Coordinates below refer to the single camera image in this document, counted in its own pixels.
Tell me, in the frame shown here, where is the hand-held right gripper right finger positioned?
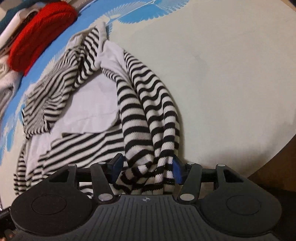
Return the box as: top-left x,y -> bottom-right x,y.
172,154 -> 249,205

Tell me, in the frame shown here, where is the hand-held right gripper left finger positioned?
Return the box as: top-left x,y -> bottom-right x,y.
45,153 -> 124,205

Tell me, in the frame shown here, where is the black white striped top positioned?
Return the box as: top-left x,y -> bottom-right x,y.
13,22 -> 181,200

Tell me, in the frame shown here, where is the blue printed bed sheet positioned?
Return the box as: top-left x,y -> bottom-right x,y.
0,0 -> 296,209

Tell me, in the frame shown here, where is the cream fluffy folded blanket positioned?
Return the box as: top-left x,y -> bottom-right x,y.
0,57 -> 22,116

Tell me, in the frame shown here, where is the red folded blanket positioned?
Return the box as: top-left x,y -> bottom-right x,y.
8,2 -> 78,76

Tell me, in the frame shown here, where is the blue shark plush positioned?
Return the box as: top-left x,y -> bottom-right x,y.
0,8 -> 18,33

